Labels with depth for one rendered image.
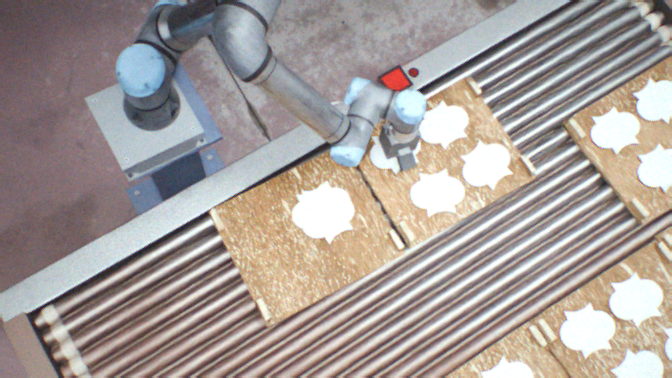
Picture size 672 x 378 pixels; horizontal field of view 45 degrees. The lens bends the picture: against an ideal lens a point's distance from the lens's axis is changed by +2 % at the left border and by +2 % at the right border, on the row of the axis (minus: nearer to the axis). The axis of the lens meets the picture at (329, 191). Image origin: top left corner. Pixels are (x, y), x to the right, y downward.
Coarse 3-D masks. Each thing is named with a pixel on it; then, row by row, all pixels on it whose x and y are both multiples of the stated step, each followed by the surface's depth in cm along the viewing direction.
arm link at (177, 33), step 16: (208, 0) 180; (224, 0) 166; (240, 0) 165; (256, 0) 165; (272, 0) 168; (160, 16) 196; (176, 16) 192; (192, 16) 186; (208, 16) 181; (256, 16) 165; (272, 16) 170; (144, 32) 200; (160, 32) 196; (176, 32) 194; (192, 32) 190; (208, 32) 188; (176, 48) 198
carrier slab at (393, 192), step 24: (432, 96) 224; (456, 96) 224; (480, 96) 225; (384, 120) 221; (480, 120) 222; (432, 144) 219; (456, 144) 220; (504, 144) 220; (360, 168) 216; (432, 168) 217; (456, 168) 217; (384, 192) 214; (408, 192) 214; (480, 192) 215; (504, 192) 216; (408, 216) 212; (432, 216) 212; (456, 216) 213
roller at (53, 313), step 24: (600, 0) 239; (552, 24) 235; (504, 48) 232; (456, 72) 229; (480, 72) 230; (168, 240) 209; (192, 240) 210; (144, 264) 206; (96, 288) 203; (48, 312) 201
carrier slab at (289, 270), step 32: (320, 160) 216; (256, 192) 212; (288, 192) 213; (352, 192) 213; (224, 224) 209; (256, 224) 209; (288, 224) 210; (352, 224) 211; (384, 224) 211; (256, 256) 206; (288, 256) 207; (320, 256) 207; (352, 256) 208; (384, 256) 208; (256, 288) 204; (288, 288) 204; (320, 288) 205
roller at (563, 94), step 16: (656, 32) 236; (640, 48) 234; (608, 64) 232; (624, 64) 233; (576, 80) 230; (592, 80) 230; (560, 96) 228; (528, 112) 226; (544, 112) 227; (512, 128) 224; (240, 288) 205; (208, 304) 204; (224, 304) 204; (176, 320) 203; (192, 320) 202; (160, 336) 200; (176, 336) 202; (128, 352) 199; (144, 352) 199; (112, 368) 197
